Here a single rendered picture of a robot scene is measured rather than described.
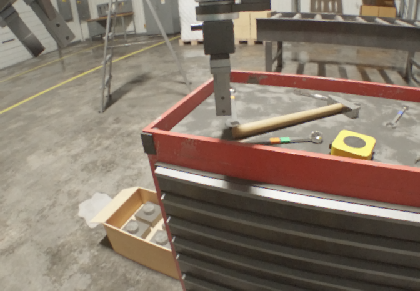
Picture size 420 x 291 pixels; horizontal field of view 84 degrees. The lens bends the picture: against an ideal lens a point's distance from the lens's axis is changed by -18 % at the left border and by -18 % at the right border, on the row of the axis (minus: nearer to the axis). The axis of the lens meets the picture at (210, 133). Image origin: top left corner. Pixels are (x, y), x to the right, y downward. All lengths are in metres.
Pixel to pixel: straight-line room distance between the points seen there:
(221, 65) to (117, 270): 1.31
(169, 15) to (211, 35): 8.84
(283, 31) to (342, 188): 3.05
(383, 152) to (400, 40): 3.02
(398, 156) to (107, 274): 1.38
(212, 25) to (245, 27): 6.20
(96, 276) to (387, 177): 1.40
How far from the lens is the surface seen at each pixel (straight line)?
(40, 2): 0.43
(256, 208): 0.55
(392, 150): 0.62
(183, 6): 7.09
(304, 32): 3.44
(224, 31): 0.43
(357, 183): 0.50
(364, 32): 3.48
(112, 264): 1.59
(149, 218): 1.52
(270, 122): 0.62
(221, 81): 0.43
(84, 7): 12.31
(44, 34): 11.77
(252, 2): 0.47
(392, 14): 7.43
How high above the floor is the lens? 1.20
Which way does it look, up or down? 28 degrees down
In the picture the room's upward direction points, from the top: 5 degrees counter-clockwise
